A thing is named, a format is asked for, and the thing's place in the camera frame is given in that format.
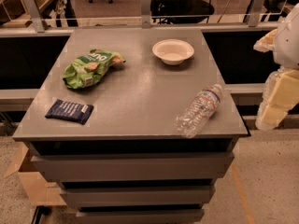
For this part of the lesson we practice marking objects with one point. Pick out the middle metal glass bracket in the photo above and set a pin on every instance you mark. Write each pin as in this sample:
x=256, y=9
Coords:
x=145, y=13

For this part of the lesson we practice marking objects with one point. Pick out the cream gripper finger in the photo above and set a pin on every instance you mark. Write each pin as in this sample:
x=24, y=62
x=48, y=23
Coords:
x=266, y=43
x=284, y=97

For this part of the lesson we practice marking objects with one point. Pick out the grey drawer cabinet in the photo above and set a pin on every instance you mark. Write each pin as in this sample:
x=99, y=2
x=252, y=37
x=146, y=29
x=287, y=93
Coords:
x=127, y=164

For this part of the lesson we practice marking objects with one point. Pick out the white paper bowl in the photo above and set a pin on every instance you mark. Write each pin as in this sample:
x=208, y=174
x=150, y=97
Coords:
x=173, y=51

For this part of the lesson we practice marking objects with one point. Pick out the black office chair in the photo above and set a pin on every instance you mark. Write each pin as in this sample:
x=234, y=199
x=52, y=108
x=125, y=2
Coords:
x=180, y=11

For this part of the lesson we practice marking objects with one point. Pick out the left metal glass bracket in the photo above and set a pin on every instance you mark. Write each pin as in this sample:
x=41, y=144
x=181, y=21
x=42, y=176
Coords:
x=34, y=12

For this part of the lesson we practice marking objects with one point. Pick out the clear plastic water bottle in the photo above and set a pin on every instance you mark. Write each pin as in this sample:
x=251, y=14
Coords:
x=195, y=117

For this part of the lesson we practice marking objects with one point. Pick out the dark blue snack bar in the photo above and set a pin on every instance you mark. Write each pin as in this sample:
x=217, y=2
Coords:
x=70, y=111

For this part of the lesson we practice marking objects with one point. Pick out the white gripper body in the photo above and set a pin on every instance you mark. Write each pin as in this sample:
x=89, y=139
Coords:
x=288, y=44

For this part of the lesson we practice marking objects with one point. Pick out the metal glass bracket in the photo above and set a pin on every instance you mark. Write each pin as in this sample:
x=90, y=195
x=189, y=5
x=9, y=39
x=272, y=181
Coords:
x=34, y=12
x=255, y=11
x=145, y=13

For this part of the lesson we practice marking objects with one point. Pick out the green snack chip bag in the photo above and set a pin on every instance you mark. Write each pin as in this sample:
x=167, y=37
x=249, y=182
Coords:
x=88, y=69

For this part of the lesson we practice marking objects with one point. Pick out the cardboard box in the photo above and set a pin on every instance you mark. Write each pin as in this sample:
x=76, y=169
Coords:
x=38, y=190

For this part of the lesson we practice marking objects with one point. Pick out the right metal glass bracket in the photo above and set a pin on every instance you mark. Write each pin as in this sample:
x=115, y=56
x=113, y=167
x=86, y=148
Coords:
x=255, y=11

